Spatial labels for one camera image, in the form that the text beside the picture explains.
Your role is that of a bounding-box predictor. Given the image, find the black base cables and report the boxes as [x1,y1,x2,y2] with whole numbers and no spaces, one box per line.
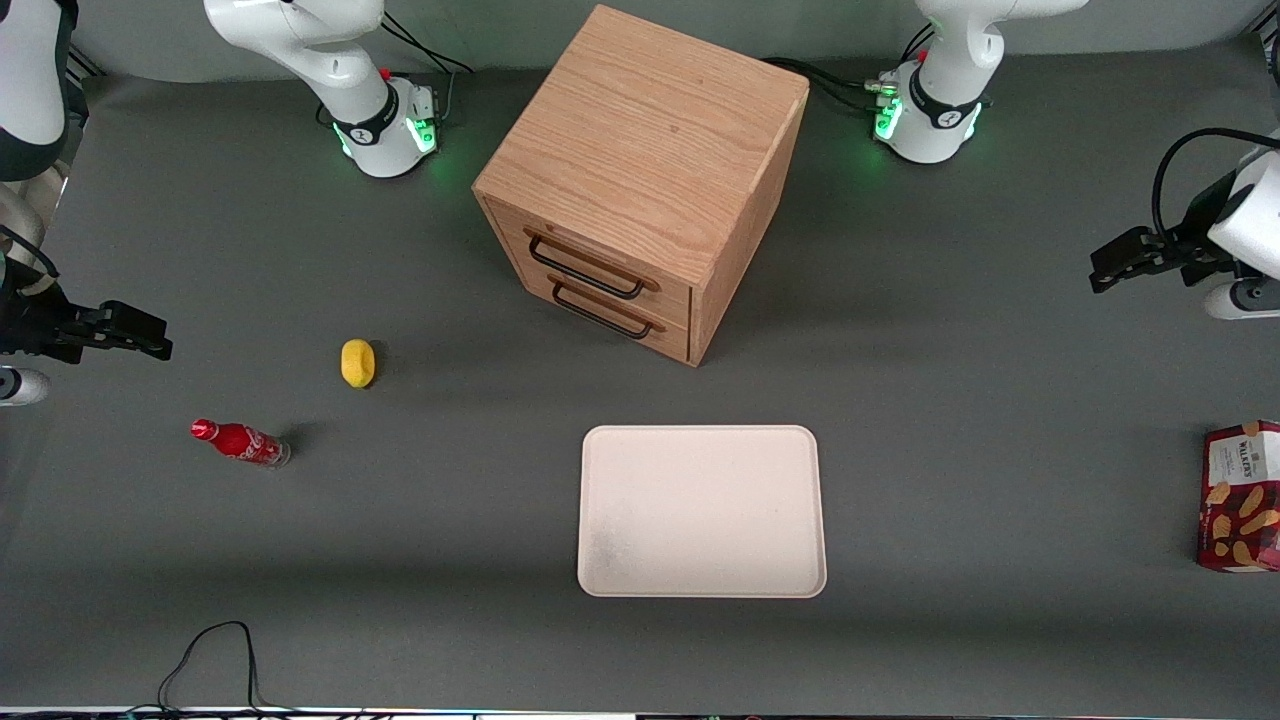
[762,20,936,113]
[380,12,475,126]

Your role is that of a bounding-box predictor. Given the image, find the black left base cables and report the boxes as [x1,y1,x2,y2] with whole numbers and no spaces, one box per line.
[762,20,936,113]

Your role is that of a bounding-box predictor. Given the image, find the red cola bottle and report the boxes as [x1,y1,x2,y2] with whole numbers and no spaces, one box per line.
[190,418,292,469]

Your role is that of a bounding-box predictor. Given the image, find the black right base cables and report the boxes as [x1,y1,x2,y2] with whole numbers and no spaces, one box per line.
[380,12,475,126]

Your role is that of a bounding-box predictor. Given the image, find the wooden drawer black handle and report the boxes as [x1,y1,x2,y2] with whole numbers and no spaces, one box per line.
[518,262,692,364]
[492,198,694,323]

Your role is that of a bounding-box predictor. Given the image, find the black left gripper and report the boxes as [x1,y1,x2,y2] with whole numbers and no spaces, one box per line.
[1089,168,1244,294]

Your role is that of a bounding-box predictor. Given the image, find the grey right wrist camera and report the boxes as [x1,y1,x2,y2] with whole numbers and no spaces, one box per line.
[0,366,51,407]

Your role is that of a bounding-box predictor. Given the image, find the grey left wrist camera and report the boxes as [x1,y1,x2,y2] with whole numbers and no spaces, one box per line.
[1204,278,1280,321]

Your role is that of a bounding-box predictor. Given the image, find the black looped table cable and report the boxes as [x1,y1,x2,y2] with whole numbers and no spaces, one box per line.
[128,620,331,717]

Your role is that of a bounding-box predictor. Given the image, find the white rectangular tray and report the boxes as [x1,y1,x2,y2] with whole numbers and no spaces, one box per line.
[577,424,829,600]

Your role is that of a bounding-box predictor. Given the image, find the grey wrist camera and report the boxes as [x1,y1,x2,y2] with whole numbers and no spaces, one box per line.
[0,366,51,407]
[1204,278,1280,321]

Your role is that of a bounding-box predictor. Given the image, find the red cookie box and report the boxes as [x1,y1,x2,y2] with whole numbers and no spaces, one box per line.
[1196,419,1280,574]

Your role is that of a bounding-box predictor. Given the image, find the yellow lemon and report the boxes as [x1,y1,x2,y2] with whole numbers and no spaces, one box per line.
[340,338,377,389]

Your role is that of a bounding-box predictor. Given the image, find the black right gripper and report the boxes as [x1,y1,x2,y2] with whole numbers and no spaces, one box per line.
[0,284,174,364]

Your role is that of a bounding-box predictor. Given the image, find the wooden drawer cabinet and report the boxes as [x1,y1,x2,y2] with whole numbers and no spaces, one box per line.
[472,4,811,368]

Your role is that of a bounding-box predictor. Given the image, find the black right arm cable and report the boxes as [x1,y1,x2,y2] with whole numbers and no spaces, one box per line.
[0,224,59,283]

